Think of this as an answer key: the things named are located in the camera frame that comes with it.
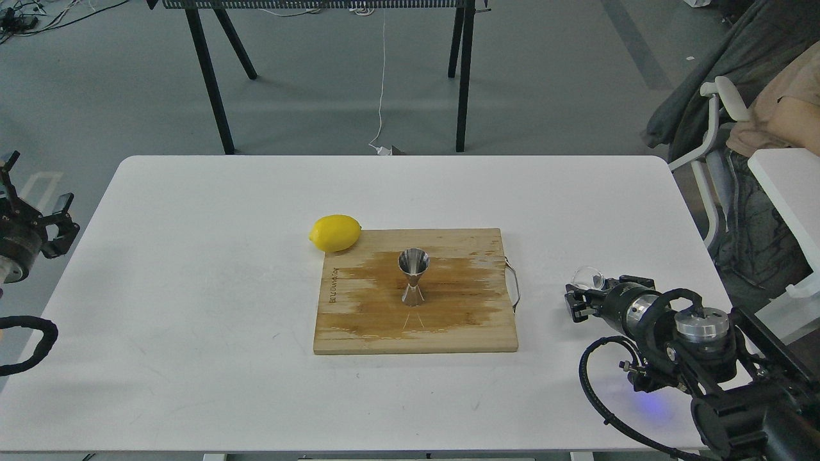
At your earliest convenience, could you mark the seated person in beige shirt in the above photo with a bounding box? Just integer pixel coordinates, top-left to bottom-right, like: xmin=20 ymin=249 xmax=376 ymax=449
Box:
xmin=727 ymin=43 xmax=819 ymax=158

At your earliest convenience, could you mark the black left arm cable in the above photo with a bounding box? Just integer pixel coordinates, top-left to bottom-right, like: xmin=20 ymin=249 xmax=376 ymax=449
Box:
xmin=0 ymin=316 xmax=59 ymax=377

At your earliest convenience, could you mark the black metal frame table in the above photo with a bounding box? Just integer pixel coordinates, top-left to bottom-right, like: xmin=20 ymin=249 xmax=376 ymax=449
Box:
xmin=146 ymin=1 xmax=490 ymax=155

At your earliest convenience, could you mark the yellow lemon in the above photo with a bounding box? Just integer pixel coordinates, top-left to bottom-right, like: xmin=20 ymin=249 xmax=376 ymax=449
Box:
xmin=309 ymin=214 xmax=361 ymax=253

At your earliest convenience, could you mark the floor cable bundle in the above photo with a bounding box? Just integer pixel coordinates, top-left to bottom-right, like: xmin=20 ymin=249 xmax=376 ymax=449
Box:
xmin=0 ymin=0 xmax=132 ymax=45

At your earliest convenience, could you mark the wooden cutting board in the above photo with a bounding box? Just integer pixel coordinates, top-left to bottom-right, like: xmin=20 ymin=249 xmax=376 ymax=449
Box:
xmin=313 ymin=228 xmax=518 ymax=354

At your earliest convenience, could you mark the small clear glass cup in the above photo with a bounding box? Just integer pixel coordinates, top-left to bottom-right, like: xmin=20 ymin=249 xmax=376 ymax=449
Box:
xmin=570 ymin=266 xmax=607 ymax=291

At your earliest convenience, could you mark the white power cable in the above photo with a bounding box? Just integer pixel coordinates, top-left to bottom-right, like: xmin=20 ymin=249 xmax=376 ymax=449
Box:
xmin=368 ymin=10 xmax=393 ymax=156

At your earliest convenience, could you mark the steel double jigger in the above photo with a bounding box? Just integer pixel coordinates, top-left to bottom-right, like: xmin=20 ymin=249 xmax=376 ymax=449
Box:
xmin=398 ymin=248 xmax=430 ymax=307

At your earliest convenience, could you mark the white office chair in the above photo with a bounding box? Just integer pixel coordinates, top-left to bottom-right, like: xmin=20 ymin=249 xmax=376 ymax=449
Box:
xmin=669 ymin=76 xmax=750 ymax=251

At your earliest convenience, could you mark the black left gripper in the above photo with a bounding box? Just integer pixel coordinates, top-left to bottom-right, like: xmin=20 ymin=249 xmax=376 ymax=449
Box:
xmin=1 ymin=150 xmax=80 ymax=282

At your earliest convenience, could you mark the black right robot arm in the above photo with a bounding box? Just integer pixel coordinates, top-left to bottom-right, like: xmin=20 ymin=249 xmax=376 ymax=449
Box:
xmin=565 ymin=275 xmax=819 ymax=460

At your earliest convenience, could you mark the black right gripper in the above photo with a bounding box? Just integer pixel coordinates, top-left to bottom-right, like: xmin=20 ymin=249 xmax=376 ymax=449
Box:
xmin=564 ymin=275 xmax=671 ymax=337

